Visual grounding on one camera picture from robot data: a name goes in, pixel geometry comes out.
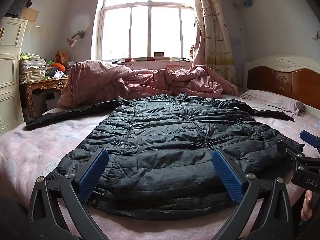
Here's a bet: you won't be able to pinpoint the pink pillow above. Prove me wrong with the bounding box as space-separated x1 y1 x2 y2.
239 89 306 116

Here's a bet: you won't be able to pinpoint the stack of papers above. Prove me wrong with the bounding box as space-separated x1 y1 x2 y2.
19 52 47 84

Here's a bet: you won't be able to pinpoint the wooden bed headboard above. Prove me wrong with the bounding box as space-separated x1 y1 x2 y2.
243 54 320 106

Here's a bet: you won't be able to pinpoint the white storage box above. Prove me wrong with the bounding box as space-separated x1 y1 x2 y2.
43 91 62 111

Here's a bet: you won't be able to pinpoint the white cabinet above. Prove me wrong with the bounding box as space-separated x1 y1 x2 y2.
0 17 28 134

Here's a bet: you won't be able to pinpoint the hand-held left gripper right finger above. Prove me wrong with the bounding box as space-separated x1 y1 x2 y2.
212 149 293 240

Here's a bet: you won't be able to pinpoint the person's right hand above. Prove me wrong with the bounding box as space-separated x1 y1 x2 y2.
300 189 314 222

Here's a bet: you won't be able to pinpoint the pink quilt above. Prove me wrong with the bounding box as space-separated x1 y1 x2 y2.
57 60 238 107

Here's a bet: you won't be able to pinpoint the books on windowsill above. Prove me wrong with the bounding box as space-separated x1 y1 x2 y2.
153 52 173 61

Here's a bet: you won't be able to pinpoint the carved wooden desk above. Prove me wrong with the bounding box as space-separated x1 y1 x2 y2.
19 77 70 119

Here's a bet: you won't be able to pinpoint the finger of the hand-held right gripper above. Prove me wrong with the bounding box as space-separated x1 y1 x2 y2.
277 140 306 161
299 130 320 147

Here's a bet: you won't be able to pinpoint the black puffer jacket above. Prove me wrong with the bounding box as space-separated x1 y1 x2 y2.
25 93 306 222

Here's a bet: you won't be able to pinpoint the pink wall lamp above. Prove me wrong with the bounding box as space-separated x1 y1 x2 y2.
66 30 86 48

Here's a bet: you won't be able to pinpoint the orange plush toy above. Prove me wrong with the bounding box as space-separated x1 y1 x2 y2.
51 62 67 72

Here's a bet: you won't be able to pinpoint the floral pink curtain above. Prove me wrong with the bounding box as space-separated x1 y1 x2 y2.
191 0 238 91

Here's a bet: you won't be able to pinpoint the pink bed sheet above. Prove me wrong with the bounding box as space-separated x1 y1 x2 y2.
0 94 320 240

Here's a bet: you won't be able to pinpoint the white framed window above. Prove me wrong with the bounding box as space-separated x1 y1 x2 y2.
91 0 200 62

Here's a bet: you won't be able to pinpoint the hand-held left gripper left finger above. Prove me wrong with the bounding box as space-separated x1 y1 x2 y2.
27 147 110 240

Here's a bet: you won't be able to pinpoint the paper wall poster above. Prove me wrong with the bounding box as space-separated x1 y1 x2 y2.
23 7 40 22

